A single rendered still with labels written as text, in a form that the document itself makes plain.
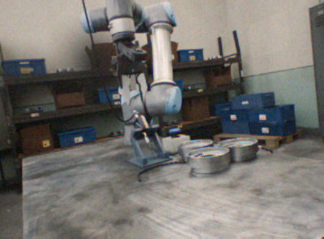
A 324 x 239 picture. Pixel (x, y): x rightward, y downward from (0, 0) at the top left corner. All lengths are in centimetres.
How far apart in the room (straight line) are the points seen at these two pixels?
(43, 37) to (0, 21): 58
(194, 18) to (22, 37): 314
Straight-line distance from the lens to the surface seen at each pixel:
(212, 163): 64
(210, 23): 607
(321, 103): 440
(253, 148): 73
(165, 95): 114
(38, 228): 55
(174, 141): 91
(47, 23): 483
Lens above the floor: 99
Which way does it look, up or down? 5 degrees down
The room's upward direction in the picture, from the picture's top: 8 degrees counter-clockwise
